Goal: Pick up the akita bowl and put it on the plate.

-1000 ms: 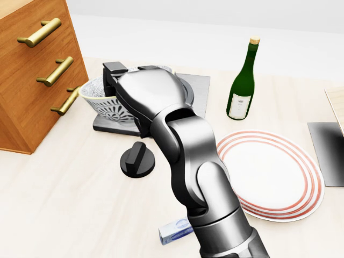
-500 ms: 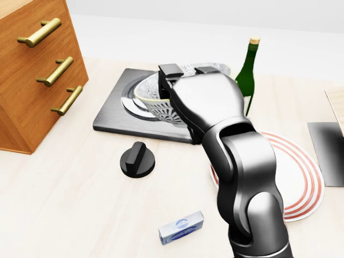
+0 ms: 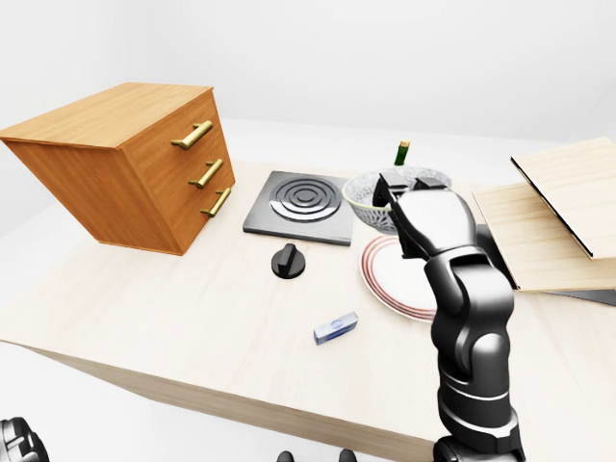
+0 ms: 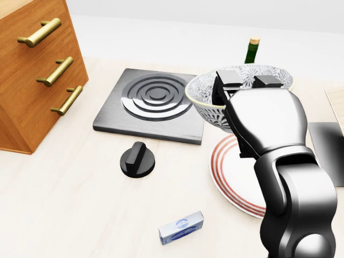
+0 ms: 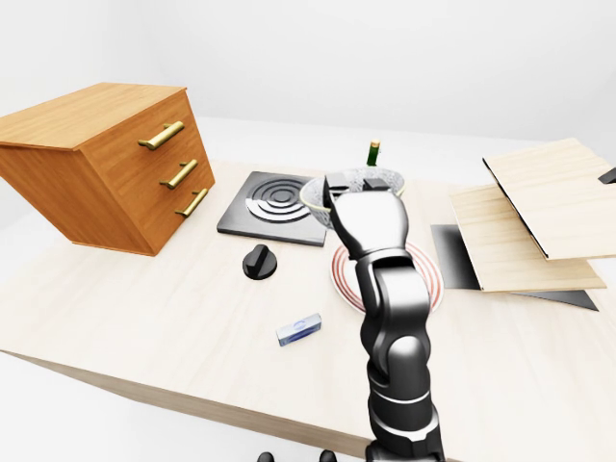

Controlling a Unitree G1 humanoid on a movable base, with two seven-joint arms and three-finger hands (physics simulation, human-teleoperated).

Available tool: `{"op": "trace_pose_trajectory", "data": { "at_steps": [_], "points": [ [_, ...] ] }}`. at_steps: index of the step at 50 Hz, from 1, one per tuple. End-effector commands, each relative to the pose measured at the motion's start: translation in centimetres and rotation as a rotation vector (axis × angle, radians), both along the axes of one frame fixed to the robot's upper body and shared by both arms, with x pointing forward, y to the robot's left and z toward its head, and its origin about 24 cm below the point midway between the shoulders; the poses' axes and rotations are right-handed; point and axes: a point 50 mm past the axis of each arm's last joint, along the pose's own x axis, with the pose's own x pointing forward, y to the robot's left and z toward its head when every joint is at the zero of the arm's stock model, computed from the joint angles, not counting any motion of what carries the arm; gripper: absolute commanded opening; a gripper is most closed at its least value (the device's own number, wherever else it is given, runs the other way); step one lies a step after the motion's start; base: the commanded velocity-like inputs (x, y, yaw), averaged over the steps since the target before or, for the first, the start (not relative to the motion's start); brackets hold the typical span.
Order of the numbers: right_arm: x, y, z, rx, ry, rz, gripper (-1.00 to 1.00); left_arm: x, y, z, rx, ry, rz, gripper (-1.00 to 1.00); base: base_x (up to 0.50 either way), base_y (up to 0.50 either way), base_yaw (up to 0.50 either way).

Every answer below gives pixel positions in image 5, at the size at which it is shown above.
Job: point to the wooden cabinet drawer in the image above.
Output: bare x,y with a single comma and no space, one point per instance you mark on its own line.
144,185
120,151
163,216

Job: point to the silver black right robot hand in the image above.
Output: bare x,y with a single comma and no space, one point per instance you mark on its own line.
370,221

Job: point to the round black stove knob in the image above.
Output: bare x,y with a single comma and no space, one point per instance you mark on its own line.
260,264

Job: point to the green bottle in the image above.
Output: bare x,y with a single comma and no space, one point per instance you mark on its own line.
372,156

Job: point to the patterned bowl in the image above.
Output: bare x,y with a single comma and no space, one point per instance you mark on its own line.
313,198

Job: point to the wooden cabinet with drawers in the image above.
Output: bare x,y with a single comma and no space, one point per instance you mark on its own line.
72,115

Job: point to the flat dark stove plate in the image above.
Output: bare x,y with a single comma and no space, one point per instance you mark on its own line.
240,219

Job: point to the pale wooden board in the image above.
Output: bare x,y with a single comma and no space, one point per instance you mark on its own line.
500,240
553,192

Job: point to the small dark block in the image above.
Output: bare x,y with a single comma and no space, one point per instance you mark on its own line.
609,175

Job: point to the small blue printed box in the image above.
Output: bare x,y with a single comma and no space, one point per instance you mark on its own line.
298,330

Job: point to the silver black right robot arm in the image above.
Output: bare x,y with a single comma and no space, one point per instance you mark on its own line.
399,327

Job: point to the small dark rounded shape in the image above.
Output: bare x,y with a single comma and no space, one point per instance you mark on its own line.
265,457
327,456

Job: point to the white plate with red rings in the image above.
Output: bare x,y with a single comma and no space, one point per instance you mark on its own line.
344,281

